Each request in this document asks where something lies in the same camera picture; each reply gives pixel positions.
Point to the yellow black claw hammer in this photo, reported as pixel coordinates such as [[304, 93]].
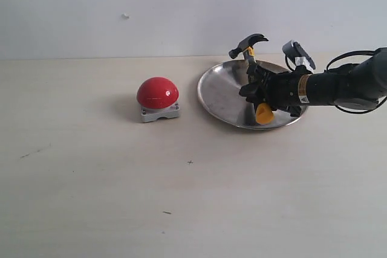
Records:
[[253, 91]]

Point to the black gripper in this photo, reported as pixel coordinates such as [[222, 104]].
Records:
[[281, 92]]

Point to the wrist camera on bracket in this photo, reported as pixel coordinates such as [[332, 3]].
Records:
[[296, 56]]

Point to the red dome push button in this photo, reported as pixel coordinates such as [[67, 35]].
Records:
[[158, 98]]

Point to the round stainless steel plate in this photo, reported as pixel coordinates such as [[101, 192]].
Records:
[[218, 92]]

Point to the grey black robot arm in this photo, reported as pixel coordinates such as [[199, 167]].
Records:
[[355, 88]]

